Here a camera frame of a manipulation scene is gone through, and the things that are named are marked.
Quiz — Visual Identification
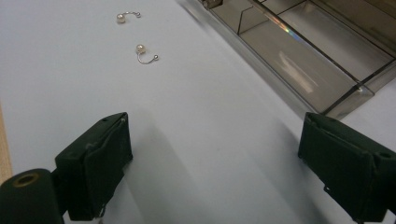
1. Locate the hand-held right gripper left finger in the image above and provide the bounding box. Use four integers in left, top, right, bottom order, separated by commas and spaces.
54, 112, 134, 222

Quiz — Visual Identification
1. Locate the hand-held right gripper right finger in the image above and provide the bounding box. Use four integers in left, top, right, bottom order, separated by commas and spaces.
297, 112, 396, 224

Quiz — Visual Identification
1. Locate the clear smoky plastic organizer box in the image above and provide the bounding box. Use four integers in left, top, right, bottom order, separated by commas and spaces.
199, 0, 396, 120

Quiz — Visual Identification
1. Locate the pearl earring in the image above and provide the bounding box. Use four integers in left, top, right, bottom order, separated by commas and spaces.
135, 44, 160, 65
116, 10, 142, 25

